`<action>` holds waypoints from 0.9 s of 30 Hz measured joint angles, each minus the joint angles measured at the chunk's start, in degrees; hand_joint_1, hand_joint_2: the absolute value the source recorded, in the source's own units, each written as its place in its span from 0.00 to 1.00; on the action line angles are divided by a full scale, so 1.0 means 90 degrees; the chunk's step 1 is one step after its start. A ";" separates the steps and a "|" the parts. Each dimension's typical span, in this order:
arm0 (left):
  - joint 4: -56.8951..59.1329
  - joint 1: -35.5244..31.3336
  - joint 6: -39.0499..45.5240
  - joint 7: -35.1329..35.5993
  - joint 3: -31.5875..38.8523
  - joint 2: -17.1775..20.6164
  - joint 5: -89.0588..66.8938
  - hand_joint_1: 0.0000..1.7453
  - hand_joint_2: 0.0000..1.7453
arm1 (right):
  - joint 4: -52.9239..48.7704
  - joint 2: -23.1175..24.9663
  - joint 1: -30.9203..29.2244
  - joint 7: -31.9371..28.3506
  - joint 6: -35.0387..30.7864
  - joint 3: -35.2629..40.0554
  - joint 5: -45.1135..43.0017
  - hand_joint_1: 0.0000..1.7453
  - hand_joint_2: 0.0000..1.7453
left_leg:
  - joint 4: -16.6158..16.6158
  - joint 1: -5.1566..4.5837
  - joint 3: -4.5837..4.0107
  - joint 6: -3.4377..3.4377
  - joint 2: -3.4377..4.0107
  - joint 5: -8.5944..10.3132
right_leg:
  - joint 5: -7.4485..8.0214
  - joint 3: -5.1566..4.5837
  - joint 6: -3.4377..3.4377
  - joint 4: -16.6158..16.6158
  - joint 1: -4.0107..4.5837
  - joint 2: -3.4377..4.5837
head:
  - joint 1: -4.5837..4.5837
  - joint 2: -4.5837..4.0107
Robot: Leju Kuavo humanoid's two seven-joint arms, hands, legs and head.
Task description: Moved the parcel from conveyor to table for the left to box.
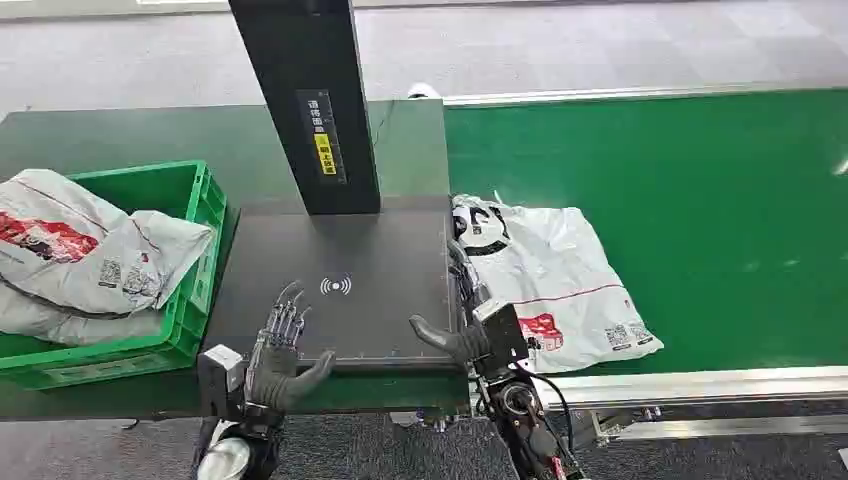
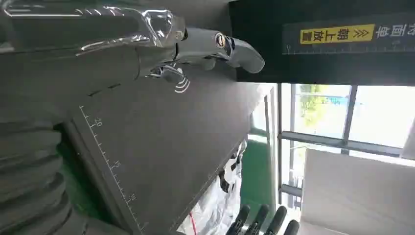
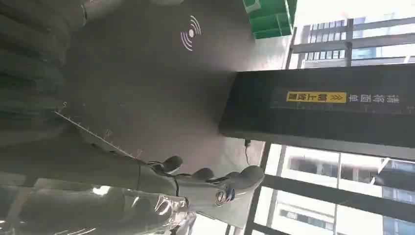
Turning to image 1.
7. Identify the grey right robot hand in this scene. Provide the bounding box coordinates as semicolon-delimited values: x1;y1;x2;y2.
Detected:
408;238;493;369

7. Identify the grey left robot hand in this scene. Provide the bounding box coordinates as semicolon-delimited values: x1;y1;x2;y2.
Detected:
243;280;337;415

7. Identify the white parcel bag black print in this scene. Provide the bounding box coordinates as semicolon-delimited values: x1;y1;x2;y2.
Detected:
451;192;666;375

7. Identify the white parcel bag red print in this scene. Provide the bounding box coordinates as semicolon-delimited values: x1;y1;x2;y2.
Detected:
0;168;219;317

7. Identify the green plastic crate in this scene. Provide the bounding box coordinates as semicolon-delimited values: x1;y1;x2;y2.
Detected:
0;159;229;392

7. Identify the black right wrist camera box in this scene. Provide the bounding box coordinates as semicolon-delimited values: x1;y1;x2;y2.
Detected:
471;299;531;380

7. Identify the green conveyor belt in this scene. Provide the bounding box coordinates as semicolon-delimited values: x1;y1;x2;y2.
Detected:
442;88;848;379

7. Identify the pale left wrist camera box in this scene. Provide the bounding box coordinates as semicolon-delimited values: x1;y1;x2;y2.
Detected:
196;343;247;423

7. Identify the yellow warning label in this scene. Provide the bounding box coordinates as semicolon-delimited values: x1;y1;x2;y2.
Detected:
313;133;338;177

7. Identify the black scanner platform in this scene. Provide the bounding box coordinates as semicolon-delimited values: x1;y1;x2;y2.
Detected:
202;209;461;372

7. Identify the grey parcel bag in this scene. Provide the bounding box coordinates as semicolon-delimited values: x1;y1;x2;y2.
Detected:
0;278;167;348

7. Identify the silver conveyor frame rail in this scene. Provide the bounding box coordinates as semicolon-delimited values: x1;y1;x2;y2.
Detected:
529;365;848;412

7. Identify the black scanner column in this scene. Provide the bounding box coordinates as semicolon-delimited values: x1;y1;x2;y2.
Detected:
228;0;383;217

